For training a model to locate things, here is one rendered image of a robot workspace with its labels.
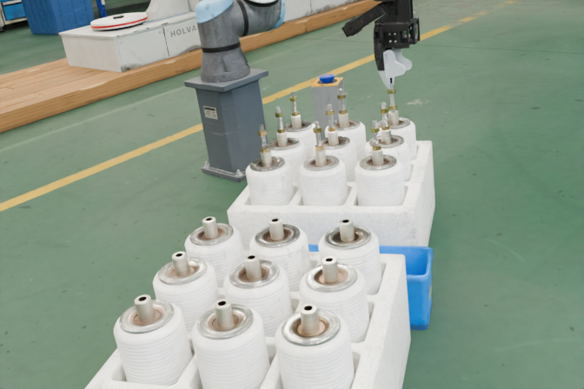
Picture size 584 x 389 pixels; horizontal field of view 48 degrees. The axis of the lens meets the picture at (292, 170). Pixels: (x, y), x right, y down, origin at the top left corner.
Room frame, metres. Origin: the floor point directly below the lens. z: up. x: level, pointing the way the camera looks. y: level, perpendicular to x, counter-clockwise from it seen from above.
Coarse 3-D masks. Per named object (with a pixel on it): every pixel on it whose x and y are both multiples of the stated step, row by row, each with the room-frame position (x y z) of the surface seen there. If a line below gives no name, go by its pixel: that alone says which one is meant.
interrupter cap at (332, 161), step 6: (330, 156) 1.28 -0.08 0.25; (306, 162) 1.26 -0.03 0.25; (312, 162) 1.26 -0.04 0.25; (330, 162) 1.25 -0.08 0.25; (336, 162) 1.24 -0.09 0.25; (306, 168) 1.23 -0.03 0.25; (312, 168) 1.22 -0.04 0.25; (318, 168) 1.22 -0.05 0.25; (324, 168) 1.21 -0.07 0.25; (330, 168) 1.22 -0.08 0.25
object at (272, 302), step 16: (224, 288) 0.83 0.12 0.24; (240, 288) 0.81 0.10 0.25; (256, 288) 0.81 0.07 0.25; (272, 288) 0.81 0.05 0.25; (288, 288) 0.84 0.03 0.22; (240, 304) 0.81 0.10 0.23; (256, 304) 0.80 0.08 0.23; (272, 304) 0.80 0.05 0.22; (288, 304) 0.83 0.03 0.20; (272, 320) 0.80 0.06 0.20; (272, 336) 0.80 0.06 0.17
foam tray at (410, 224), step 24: (432, 168) 1.46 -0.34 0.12; (408, 192) 1.21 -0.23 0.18; (432, 192) 1.43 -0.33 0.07; (240, 216) 1.23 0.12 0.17; (264, 216) 1.21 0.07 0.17; (288, 216) 1.20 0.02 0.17; (312, 216) 1.18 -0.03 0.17; (336, 216) 1.17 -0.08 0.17; (360, 216) 1.15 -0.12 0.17; (384, 216) 1.13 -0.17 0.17; (408, 216) 1.12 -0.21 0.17; (432, 216) 1.40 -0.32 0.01; (312, 240) 1.18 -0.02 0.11; (384, 240) 1.14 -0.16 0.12; (408, 240) 1.12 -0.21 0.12
